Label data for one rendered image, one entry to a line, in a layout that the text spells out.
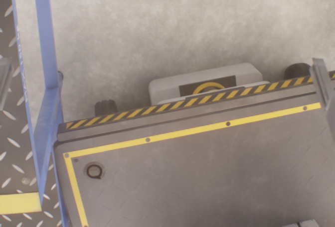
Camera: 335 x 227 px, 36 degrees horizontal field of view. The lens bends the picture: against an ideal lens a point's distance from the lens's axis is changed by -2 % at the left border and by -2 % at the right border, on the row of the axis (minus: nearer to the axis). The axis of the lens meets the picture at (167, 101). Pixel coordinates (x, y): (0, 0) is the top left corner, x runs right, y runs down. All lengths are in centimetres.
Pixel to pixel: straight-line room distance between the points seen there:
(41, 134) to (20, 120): 24
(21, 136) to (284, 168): 60
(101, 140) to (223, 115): 24
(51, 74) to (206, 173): 40
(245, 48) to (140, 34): 27
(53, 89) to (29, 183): 45
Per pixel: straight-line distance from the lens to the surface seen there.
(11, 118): 72
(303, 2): 137
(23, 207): 77
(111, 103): 123
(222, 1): 131
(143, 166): 106
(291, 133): 110
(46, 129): 97
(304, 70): 128
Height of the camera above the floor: 126
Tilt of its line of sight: 69 degrees down
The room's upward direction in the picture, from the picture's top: 159 degrees clockwise
